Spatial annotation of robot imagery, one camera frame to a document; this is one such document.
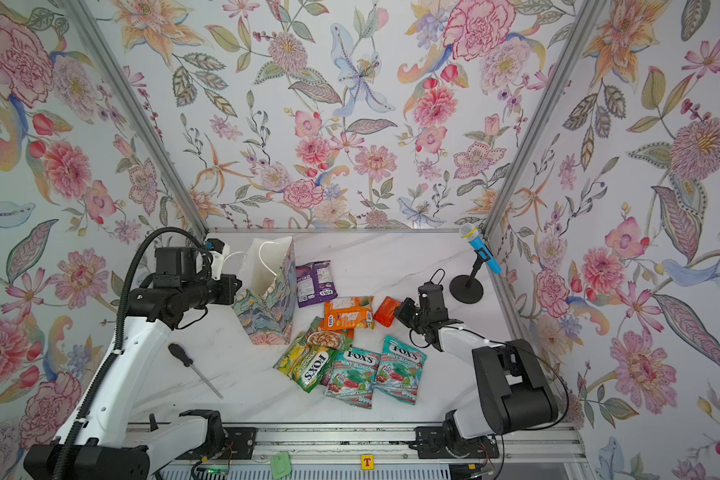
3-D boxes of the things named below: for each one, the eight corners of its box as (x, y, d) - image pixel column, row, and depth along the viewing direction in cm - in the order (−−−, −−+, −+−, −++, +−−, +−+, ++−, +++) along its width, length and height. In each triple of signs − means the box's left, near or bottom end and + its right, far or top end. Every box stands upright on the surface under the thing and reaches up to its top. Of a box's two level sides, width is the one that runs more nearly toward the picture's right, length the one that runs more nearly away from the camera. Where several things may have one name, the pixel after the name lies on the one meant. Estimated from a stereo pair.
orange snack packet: (323, 330, 95) (322, 325, 93) (326, 301, 102) (325, 296, 100) (374, 330, 95) (374, 325, 93) (373, 301, 102) (373, 296, 100)
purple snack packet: (299, 307, 101) (298, 302, 99) (295, 271, 111) (293, 265, 108) (338, 300, 103) (337, 294, 101) (330, 265, 113) (330, 259, 110)
